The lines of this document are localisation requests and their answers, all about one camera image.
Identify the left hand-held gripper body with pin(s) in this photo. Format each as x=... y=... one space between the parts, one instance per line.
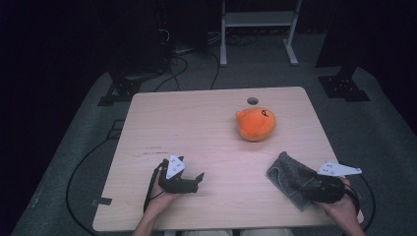
x=178 y=185

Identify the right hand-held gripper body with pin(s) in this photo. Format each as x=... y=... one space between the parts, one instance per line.
x=327 y=191

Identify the grey cloth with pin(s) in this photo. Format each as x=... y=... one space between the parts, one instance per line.
x=288 y=177

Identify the orange plush toy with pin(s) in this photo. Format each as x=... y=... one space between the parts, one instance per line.
x=256 y=124

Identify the person's left hand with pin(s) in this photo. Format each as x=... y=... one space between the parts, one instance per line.
x=161 y=198

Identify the person's right hand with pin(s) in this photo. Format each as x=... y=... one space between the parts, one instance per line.
x=342 y=209

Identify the dark tape strip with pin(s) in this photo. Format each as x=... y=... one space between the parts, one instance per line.
x=102 y=201

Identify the black stand base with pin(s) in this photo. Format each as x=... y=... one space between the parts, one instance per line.
x=123 y=88
x=342 y=87

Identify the white metal stand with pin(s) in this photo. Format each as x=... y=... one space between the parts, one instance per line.
x=259 y=19

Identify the black floor tape frame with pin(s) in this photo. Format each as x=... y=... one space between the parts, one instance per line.
x=116 y=129

